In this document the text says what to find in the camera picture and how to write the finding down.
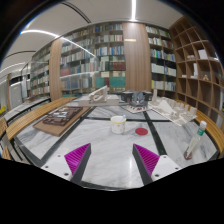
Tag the wooden curved bench left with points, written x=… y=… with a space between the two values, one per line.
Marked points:
x=17 y=126

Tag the wooden curved bench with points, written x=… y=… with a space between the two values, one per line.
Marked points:
x=17 y=126
x=213 y=130

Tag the clear bottle with green label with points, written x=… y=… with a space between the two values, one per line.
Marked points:
x=195 y=141

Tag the wooden open shelf right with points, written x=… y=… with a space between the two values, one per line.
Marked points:
x=200 y=75

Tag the large bookshelf with books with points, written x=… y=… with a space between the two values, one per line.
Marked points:
x=121 y=56

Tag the brown architectural model board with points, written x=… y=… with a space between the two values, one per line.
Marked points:
x=58 y=122

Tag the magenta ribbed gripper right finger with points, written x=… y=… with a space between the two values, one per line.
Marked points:
x=146 y=162

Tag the white cup with yellow rim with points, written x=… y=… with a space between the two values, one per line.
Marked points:
x=118 y=124

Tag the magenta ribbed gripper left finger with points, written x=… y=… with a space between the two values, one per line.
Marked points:
x=77 y=161

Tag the white architectural model right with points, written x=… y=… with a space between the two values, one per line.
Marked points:
x=178 y=113

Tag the wooden curved bench right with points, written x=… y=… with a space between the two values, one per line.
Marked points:
x=213 y=130

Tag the red round coaster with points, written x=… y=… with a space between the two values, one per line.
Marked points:
x=141 y=131

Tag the dark grey building model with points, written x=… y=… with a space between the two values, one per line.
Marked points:
x=137 y=99

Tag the white building model centre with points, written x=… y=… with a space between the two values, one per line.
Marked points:
x=99 y=97

